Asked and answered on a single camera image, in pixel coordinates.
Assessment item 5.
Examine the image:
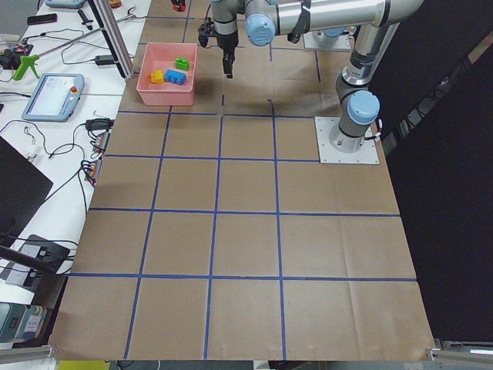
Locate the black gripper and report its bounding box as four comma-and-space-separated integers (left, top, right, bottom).
197, 18, 238, 79

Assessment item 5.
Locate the green toy block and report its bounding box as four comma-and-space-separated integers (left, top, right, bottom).
175, 57, 190, 71

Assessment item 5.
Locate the blue toy block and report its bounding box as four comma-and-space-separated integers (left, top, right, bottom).
164, 69, 186, 86

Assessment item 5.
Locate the red toy block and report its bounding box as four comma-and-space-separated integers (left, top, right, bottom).
171, 0, 186, 12

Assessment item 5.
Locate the yellow toy block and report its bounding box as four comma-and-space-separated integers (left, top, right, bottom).
149, 69, 165, 84

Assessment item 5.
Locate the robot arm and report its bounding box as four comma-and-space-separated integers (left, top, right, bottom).
198, 1, 422, 101

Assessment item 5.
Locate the pink plastic box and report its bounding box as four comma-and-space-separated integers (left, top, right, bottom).
136, 42, 198, 106

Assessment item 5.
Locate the black power adapter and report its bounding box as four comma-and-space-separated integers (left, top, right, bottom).
94, 55, 115, 66

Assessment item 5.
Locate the teach pendant tablet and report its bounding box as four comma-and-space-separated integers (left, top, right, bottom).
22, 73, 85, 122

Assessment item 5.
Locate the black smartphone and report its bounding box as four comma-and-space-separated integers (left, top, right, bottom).
26, 13, 58, 25

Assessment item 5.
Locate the black monitor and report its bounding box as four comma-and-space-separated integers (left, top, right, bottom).
1, 138, 53, 247

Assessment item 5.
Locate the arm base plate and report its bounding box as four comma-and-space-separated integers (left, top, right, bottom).
304, 32, 351, 52
314, 116, 380, 165

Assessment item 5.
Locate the aluminium frame post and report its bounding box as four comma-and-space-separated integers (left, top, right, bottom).
89, 0, 135, 80

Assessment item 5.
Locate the green handled reacher grabber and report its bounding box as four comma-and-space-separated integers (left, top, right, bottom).
12, 6, 151, 82

